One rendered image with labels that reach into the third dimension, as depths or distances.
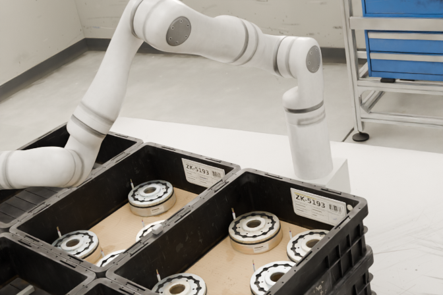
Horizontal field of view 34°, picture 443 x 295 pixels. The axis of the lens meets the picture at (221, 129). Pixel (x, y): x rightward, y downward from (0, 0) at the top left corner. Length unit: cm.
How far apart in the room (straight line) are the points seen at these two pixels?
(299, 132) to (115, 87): 52
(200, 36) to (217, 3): 339
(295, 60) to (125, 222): 51
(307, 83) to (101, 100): 50
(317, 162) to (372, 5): 164
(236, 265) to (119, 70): 43
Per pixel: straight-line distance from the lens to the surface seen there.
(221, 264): 141
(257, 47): 143
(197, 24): 128
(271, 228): 143
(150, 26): 124
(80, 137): 128
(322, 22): 436
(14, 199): 186
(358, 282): 141
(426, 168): 188
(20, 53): 511
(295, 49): 156
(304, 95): 158
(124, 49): 129
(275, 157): 200
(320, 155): 166
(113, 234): 158
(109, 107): 127
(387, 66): 331
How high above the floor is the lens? 166
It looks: 26 degrees down
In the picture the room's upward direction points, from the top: 11 degrees counter-clockwise
